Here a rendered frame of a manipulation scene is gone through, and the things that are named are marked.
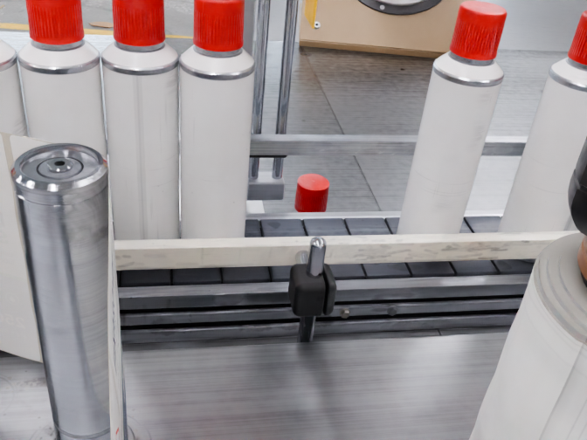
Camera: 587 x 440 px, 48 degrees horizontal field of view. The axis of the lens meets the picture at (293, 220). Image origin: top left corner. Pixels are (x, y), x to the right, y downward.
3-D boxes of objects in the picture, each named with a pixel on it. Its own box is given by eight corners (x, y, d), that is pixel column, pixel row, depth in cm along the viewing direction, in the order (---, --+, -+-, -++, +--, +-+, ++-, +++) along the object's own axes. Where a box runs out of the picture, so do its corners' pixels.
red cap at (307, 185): (333, 209, 70) (336, 183, 68) (307, 219, 68) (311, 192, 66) (312, 195, 72) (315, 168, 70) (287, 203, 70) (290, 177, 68)
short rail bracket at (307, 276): (285, 379, 50) (300, 252, 43) (279, 350, 52) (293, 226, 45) (327, 376, 50) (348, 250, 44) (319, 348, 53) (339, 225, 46)
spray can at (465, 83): (405, 262, 55) (463, 17, 43) (388, 226, 59) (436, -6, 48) (463, 260, 56) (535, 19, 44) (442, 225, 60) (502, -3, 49)
